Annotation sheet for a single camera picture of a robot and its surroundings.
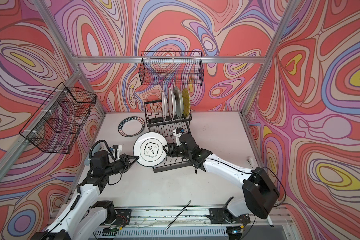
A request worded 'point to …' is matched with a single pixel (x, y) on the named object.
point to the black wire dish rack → (170, 130)
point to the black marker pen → (270, 221)
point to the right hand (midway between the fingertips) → (168, 150)
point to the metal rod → (177, 215)
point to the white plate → (149, 147)
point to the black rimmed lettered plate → (131, 126)
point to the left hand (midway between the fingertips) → (140, 157)
